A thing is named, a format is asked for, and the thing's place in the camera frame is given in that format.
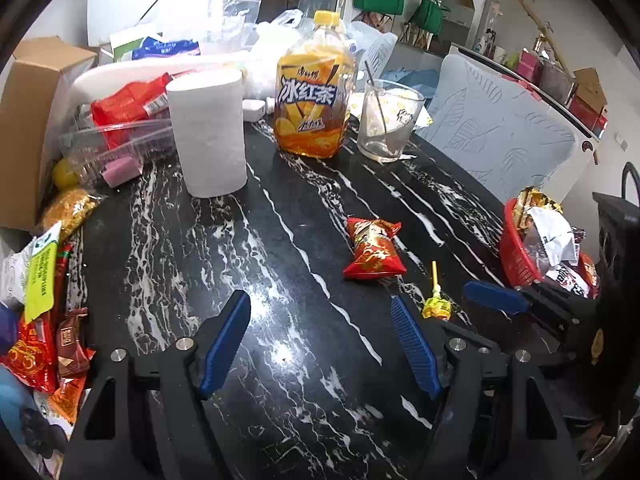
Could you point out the white plastic bag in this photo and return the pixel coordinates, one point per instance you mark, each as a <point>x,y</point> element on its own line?
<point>265,45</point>

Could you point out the blue plush toy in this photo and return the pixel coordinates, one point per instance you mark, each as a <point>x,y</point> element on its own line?
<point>20,410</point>

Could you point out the iced tea bottle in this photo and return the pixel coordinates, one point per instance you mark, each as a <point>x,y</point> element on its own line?
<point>312,95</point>

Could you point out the golden snack packet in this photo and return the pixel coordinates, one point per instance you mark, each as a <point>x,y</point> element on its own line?
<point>70,212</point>

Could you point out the blue plastic bag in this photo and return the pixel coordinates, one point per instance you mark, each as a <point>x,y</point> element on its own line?
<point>415,78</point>

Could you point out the small white device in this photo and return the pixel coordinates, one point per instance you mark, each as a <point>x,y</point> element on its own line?
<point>257,108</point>

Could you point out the open cardboard box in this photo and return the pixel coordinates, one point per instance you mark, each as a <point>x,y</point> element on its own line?
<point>592,84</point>

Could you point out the pile of red snack packets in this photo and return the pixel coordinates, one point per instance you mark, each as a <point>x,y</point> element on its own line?
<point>35,360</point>

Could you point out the brown cardboard box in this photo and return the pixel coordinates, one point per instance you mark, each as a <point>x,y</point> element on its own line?
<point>30,125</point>

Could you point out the wall switch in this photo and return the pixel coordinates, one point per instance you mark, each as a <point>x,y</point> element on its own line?
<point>620,141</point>

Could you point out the blue white tissue pack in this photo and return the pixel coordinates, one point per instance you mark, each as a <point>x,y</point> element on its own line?
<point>167,49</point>

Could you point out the pink box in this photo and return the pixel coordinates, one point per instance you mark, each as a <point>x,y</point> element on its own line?
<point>530,66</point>

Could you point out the red plastic packet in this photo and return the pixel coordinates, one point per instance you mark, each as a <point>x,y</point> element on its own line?
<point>127,107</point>

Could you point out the silver foil packet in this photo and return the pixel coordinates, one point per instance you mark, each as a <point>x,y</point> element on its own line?
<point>550,240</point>

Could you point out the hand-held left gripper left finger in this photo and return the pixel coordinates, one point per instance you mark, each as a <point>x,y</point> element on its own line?
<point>225,342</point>

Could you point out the white paper towel roll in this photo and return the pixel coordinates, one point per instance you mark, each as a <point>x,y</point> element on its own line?
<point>210,135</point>

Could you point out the grey container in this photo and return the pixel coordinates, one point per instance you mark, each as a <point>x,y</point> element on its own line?
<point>556,81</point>

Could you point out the bamboo stick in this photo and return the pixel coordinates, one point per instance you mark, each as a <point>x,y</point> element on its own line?
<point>540,25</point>

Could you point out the gold foil candy packet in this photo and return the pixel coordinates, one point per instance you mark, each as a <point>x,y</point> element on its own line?
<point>532,204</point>

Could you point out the clear plastic container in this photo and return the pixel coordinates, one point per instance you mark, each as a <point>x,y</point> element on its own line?
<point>115,155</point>

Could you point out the green label white packet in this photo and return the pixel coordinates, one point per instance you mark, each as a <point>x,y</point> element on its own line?
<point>35,270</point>

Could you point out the clear zip bag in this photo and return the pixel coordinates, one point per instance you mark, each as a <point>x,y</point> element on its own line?
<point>235,20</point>

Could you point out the yellow lemon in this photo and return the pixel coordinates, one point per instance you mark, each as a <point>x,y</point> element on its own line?
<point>66,174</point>

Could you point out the metal straw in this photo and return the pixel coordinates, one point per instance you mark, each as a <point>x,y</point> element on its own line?
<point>377,100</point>

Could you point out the white refrigerator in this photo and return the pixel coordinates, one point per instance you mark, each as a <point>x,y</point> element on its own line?
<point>120,5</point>

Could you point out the yellow white packet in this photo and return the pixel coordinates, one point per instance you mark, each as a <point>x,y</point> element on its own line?
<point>422,110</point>

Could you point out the puffy red snack packet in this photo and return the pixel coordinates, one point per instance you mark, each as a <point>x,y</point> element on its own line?
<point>372,255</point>

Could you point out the printed tote bag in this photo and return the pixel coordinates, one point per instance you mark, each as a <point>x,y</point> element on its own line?
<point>382,21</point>

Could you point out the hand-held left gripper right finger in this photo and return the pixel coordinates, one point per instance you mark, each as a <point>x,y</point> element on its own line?
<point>415,350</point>

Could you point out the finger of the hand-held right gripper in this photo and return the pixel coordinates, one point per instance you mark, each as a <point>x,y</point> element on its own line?
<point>495,296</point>
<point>475,336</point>

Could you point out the red box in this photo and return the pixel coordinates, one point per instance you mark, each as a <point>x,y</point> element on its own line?
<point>590,116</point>

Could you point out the green white carton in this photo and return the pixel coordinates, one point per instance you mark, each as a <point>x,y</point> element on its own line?
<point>127,42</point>

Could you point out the chair with blue cover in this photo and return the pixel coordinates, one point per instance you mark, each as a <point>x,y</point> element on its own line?
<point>500,130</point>

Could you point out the red plastic basket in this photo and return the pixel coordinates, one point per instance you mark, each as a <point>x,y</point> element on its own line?
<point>517,255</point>

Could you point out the white foam tray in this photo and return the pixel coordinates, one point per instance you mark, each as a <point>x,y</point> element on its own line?
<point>150,67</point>

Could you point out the pink block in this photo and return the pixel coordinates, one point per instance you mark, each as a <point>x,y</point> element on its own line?
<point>122,171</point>

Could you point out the plastic covered chair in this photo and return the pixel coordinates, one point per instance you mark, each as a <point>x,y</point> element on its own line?
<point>377,47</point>

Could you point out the yellow lollipop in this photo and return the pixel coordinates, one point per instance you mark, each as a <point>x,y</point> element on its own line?
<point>435,306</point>

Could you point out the white black-print snack packet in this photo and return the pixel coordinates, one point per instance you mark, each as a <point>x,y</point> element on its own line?
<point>567,280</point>

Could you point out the clear drinking glass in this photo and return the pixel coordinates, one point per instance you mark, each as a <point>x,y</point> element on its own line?
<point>387,125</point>

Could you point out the tall glass bottle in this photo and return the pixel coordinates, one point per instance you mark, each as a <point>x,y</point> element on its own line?
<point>493,15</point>

